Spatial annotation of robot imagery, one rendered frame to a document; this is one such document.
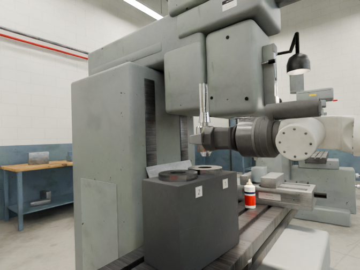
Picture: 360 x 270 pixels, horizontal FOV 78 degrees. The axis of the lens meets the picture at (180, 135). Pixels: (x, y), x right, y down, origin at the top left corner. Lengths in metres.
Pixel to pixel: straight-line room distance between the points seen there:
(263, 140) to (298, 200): 0.52
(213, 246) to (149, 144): 0.55
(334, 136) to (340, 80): 6.94
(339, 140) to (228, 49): 0.48
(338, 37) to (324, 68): 0.82
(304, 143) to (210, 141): 0.19
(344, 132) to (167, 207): 0.36
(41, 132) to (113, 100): 3.87
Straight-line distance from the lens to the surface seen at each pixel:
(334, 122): 0.51
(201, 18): 0.91
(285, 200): 0.97
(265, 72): 0.85
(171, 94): 0.91
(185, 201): 0.45
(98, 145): 1.10
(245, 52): 0.81
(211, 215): 0.53
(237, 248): 0.64
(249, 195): 0.92
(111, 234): 1.10
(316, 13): 8.09
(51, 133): 4.88
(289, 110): 0.47
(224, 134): 0.51
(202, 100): 0.58
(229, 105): 0.79
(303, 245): 0.89
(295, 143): 0.43
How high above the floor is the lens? 1.24
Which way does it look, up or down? 1 degrees up
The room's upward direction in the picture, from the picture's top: 2 degrees counter-clockwise
